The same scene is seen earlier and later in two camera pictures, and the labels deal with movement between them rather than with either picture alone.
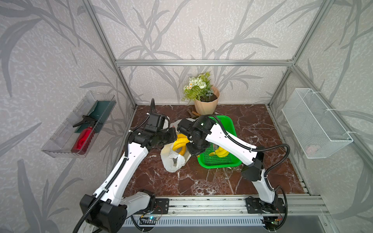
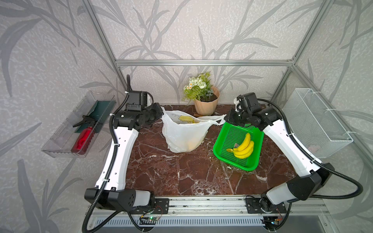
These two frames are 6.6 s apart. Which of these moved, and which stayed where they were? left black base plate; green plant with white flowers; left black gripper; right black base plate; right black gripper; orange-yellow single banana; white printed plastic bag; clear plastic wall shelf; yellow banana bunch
Moved: white printed plastic bag; right black gripper; orange-yellow single banana; yellow banana bunch; left black gripper
Stayed: green plant with white flowers; left black base plate; clear plastic wall shelf; right black base plate
